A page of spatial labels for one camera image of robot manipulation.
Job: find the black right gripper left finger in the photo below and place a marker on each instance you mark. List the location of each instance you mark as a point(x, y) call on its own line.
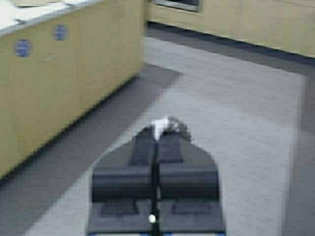
point(120, 189)

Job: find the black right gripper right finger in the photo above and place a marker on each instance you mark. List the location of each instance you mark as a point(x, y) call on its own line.
point(189, 185)

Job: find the black white floral cloth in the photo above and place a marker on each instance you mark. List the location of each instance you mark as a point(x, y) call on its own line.
point(170, 124)

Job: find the wooden kitchen island cabinet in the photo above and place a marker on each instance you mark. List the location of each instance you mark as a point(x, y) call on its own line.
point(42, 94)

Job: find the blue round recycling sticker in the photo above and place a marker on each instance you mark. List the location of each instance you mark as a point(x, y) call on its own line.
point(60, 32)

